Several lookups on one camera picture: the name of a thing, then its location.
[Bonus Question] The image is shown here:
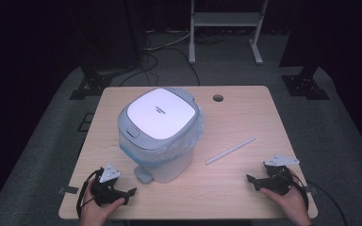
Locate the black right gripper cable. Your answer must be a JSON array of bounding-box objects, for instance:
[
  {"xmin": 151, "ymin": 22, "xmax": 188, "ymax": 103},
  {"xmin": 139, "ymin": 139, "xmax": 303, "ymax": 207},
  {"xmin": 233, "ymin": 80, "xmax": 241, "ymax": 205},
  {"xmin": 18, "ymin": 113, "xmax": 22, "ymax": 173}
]
[{"xmin": 290, "ymin": 171, "xmax": 350, "ymax": 226}]

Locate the white metal stand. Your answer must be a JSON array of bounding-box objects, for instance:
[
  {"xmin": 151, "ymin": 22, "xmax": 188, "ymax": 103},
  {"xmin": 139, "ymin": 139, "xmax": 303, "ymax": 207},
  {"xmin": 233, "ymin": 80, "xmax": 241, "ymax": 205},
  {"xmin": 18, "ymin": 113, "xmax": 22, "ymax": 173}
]
[{"xmin": 188, "ymin": 0, "xmax": 270, "ymax": 66}]

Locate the black stand base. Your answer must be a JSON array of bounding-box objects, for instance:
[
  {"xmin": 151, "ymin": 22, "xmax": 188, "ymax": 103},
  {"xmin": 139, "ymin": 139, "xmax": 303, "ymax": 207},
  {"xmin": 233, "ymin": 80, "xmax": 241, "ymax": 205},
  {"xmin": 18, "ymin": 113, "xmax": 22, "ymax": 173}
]
[
  {"xmin": 68, "ymin": 64, "xmax": 115, "ymax": 101},
  {"xmin": 280, "ymin": 64, "xmax": 331, "ymax": 101}
]

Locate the person's left hand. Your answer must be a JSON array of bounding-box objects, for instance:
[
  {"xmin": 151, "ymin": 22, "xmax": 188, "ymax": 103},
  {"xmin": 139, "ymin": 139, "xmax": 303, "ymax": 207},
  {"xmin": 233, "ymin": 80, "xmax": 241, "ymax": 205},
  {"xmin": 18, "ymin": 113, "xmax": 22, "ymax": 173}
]
[{"xmin": 79, "ymin": 181, "xmax": 126, "ymax": 226}]

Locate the white plastic straw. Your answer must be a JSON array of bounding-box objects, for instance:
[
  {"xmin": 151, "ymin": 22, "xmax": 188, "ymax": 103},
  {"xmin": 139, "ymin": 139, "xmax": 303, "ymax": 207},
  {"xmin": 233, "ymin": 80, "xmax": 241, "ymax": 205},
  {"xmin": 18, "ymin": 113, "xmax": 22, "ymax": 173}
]
[{"xmin": 205, "ymin": 136, "xmax": 257, "ymax": 166}]

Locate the grey floor cable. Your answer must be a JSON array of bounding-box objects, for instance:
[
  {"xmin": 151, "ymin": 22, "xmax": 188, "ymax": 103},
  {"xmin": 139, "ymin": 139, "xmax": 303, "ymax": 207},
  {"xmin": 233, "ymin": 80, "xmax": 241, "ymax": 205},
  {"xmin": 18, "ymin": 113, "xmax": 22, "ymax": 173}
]
[{"xmin": 144, "ymin": 31, "xmax": 192, "ymax": 53}]

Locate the dark floor outlet cover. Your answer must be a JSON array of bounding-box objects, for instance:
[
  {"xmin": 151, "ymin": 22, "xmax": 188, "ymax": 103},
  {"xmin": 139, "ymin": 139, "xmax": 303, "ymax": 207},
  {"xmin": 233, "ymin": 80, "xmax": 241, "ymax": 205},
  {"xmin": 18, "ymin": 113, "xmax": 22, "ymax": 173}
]
[{"xmin": 76, "ymin": 112, "xmax": 96, "ymax": 133}]

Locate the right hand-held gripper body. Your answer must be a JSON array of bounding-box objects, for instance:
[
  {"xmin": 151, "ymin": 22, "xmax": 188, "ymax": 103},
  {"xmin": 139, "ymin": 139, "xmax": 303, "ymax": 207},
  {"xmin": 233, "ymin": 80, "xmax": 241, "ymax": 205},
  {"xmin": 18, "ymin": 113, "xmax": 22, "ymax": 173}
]
[{"xmin": 257, "ymin": 153, "xmax": 301, "ymax": 197}]

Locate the black floor cable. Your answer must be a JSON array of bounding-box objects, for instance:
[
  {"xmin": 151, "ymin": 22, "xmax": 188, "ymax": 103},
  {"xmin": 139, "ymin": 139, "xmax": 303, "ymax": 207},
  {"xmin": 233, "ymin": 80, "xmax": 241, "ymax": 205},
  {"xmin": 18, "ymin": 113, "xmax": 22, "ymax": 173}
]
[{"xmin": 118, "ymin": 46, "xmax": 202, "ymax": 88}]

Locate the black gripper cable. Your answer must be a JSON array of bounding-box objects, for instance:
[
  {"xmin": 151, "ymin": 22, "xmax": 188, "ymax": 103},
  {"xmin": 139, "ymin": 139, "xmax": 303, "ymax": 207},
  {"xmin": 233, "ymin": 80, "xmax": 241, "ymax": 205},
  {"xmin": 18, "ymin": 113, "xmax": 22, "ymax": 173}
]
[
  {"xmin": 290, "ymin": 171, "xmax": 350, "ymax": 226},
  {"xmin": 75, "ymin": 168, "xmax": 106, "ymax": 220}
]

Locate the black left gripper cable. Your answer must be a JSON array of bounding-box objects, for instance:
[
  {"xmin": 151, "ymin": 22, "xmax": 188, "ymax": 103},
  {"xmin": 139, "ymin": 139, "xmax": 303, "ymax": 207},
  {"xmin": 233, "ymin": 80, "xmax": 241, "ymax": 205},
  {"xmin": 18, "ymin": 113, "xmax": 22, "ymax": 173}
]
[{"xmin": 75, "ymin": 168, "xmax": 106, "ymax": 220}]

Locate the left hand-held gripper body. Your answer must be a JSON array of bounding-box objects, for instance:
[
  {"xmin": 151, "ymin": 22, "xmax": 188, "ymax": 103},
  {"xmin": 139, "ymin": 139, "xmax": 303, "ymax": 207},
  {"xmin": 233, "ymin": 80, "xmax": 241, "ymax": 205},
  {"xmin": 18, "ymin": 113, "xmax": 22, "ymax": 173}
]
[{"xmin": 89, "ymin": 162, "xmax": 126, "ymax": 207}]

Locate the white and grey pedal trash can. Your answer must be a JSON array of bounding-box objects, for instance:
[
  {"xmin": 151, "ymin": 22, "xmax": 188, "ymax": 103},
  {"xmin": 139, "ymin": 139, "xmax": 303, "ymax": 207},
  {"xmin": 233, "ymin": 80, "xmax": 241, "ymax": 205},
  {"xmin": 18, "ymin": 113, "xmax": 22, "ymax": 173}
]
[{"xmin": 117, "ymin": 87, "xmax": 206, "ymax": 185}]

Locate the clear blue plastic bin liner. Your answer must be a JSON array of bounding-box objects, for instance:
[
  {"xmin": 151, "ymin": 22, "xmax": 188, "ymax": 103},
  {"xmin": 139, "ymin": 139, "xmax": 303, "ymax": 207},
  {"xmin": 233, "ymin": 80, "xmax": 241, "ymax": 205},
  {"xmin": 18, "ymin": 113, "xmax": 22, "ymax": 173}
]
[{"xmin": 118, "ymin": 105, "xmax": 206, "ymax": 168}]

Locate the person's right hand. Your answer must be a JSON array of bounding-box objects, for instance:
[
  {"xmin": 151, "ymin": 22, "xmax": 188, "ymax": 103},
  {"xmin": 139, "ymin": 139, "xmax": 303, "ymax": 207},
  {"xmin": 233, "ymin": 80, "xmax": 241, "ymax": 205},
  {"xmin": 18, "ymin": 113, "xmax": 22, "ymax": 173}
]
[{"xmin": 258, "ymin": 169, "xmax": 313, "ymax": 226}]

